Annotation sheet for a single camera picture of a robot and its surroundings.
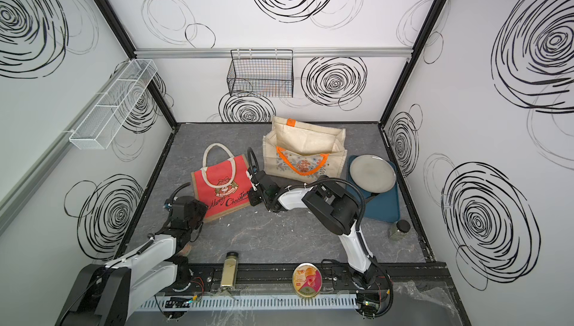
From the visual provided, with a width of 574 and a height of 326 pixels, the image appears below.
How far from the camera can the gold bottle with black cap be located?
28.2 inches

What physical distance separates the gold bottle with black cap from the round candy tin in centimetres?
20

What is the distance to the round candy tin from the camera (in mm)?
695
